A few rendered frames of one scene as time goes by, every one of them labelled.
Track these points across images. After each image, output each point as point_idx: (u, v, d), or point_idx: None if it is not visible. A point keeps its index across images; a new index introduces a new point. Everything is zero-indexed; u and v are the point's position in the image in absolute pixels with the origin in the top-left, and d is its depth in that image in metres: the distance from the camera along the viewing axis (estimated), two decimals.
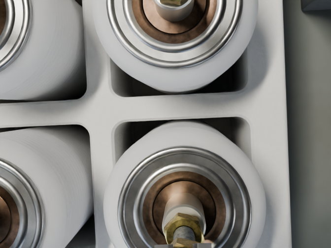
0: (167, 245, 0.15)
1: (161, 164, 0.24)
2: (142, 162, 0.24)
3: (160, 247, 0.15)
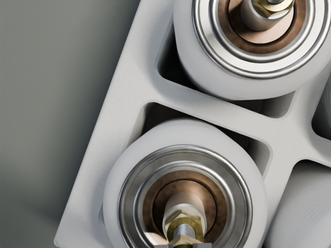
0: (167, 245, 0.15)
1: (239, 210, 0.24)
2: (249, 194, 0.24)
3: (160, 247, 0.15)
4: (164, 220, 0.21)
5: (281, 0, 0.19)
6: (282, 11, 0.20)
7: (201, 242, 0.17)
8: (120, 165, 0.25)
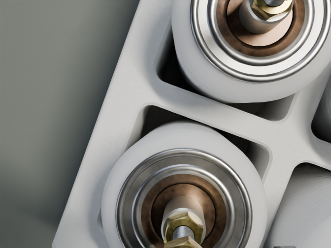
0: None
1: (239, 214, 0.24)
2: (248, 198, 0.23)
3: None
4: (163, 224, 0.21)
5: (279, 2, 0.19)
6: (281, 14, 0.20)
7: (164, 246, 0.17)
8: (118, 169, 0.24)
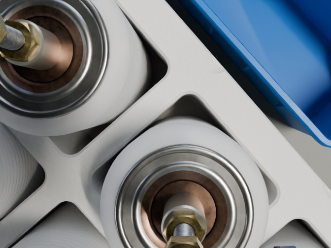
0: None
1: None
2: None
3: None
4: None
5: None
6: None
7: None
8: None
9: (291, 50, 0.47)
